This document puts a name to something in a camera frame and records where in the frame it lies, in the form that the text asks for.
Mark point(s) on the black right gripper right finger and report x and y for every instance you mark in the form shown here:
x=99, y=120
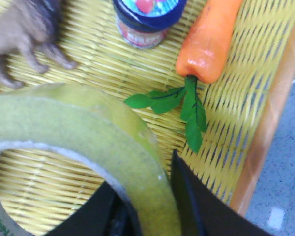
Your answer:
x=201, y=212

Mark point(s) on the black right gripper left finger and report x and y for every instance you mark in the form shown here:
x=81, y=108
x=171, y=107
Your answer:
x=104, y=214

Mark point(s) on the yellow packing tape roll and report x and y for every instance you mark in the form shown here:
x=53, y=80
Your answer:
x=88, y=125

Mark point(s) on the orange toy carrot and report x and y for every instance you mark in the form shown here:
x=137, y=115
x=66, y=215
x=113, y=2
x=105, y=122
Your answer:
x=202, y=57

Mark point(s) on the blue lidded jar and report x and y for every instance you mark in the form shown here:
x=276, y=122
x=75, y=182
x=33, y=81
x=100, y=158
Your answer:
x=145, y=23

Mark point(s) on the brown toy animal figure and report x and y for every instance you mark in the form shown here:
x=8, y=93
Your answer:
x=28, y=26

